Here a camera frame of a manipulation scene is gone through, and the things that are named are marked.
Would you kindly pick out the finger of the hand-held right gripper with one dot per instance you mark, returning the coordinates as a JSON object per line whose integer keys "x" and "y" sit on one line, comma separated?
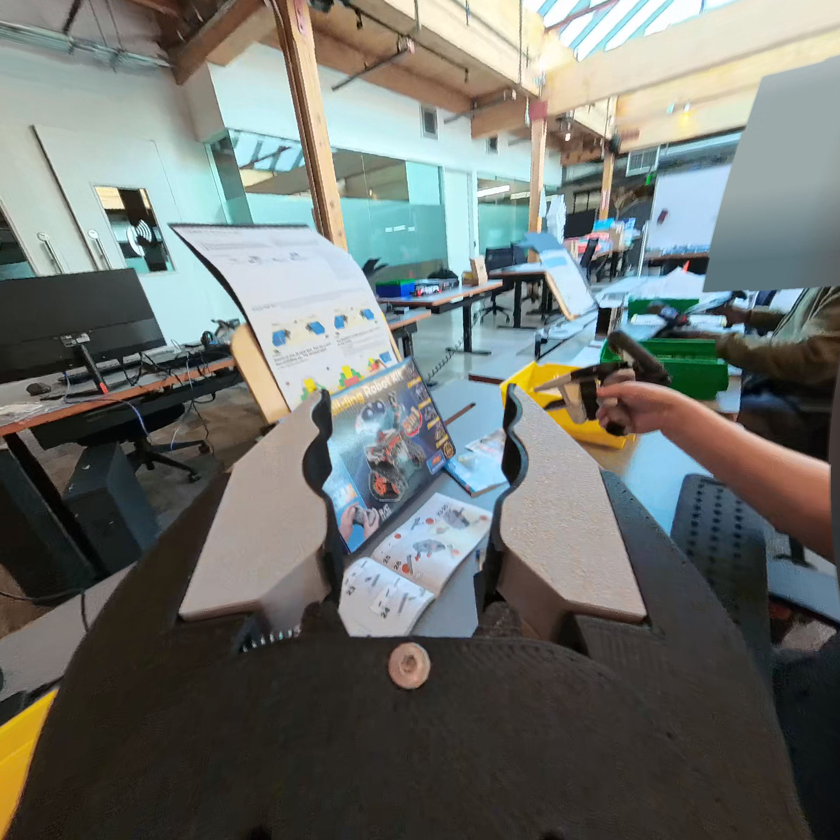
{"x": 564, "y": 380}
{"x": 571, "y": 407}

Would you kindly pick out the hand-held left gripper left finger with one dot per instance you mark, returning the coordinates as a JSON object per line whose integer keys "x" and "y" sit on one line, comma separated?
{"x": 262, "y": 525}

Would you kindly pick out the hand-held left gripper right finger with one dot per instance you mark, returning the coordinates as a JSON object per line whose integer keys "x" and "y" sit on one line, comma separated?
{"x": 564, "y": 525}

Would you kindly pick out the blue cover booklet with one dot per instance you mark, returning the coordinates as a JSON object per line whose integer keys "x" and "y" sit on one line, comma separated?
{"x": 472, "y": 476}

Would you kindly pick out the person's right forearm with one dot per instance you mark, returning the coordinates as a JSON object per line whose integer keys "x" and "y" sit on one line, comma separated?
{"x": 754, "y": 472}

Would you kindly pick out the wooden top standing desk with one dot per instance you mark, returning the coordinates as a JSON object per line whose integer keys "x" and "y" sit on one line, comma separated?
{"x": 453, "y": 293}
{"x": 410, "y": 318}

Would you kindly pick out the person's right hand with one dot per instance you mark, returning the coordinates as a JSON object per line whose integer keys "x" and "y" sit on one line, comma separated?
{"x": 646, "y": 407}

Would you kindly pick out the yellow bin with plastic bags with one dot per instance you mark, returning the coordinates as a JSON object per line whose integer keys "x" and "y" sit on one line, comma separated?
{"x": 525, "y": 387}

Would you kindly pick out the green plastic bin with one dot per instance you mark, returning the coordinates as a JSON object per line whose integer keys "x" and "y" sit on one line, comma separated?
{"x": 695, "y": 380}
{"x": 646, "y": 308}

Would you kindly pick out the board stand with sheet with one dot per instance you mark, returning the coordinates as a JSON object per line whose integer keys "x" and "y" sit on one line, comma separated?
{"x": 571, "y": 282}

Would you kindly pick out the black office chair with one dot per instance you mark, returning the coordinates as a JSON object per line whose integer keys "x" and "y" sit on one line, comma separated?
{"x": 154, "y": 426}
{"x": 502, "y": 262}

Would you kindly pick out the small cardboard box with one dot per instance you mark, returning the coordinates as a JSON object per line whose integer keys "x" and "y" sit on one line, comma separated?
{"x": 479, "y": 270}

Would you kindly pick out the wooden board stand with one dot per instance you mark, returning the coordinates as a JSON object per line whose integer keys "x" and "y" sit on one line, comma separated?
{"x": 259, "y": 380}

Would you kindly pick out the blue robot kit box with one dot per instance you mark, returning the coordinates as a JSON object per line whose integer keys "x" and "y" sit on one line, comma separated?
{"x": 394, "y": 459}

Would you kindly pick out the white instruction booklet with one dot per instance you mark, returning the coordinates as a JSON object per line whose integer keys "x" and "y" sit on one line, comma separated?
{"x": 420, "y": 551}

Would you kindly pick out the black computer tower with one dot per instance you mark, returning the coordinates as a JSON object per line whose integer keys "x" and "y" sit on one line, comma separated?
{"x": 111, "y": 505}

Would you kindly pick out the white board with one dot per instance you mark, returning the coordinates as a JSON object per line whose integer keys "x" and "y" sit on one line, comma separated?
{"x": 686, "y": 210}

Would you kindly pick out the toy car box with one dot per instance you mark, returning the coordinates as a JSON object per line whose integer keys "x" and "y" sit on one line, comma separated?
{"x": 436, "y": 287}

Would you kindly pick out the black mesh chair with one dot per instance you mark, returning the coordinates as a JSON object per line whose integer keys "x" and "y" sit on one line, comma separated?
{"x": 722, "y": 544}

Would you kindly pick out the blue and green box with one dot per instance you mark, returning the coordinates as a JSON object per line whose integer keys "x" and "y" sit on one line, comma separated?
{"x": 397, "y": 290}

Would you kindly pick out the wooden top table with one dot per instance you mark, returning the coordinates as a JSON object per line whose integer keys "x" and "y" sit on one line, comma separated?
{"x": 98, "y": 405}

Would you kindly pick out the white printed instruction sheet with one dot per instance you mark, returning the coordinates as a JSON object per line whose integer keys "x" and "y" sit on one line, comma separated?
{"x": 295, "y": 282}

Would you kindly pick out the black computer mouse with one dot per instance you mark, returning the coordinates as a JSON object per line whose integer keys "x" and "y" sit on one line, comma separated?
{"x": 38, "y": 388}

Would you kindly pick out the clear plastic bag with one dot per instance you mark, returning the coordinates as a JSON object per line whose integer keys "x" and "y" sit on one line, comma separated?
{"x": 19, "y": 410}

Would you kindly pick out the black computer monitor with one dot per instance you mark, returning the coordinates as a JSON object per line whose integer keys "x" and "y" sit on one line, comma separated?
{"x": 65, "y": 321}

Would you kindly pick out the white door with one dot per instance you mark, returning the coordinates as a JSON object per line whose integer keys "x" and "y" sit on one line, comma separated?
{"x": 72, "y": 190}

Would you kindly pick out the wooden post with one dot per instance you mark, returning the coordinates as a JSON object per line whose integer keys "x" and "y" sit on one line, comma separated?
{"x": 308, "y": 131}

